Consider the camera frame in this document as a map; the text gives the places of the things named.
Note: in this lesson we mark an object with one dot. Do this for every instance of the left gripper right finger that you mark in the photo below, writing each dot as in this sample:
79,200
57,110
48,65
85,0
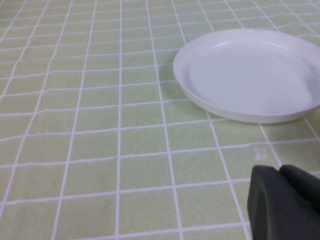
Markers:
302,185

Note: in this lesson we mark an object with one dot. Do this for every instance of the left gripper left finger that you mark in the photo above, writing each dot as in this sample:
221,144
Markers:
270,212

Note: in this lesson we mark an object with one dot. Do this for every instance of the white round plate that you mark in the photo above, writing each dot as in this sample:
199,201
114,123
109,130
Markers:
250,75

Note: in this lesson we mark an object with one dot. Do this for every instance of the green checked tablecloth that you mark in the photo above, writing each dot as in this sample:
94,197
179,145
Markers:
100,125

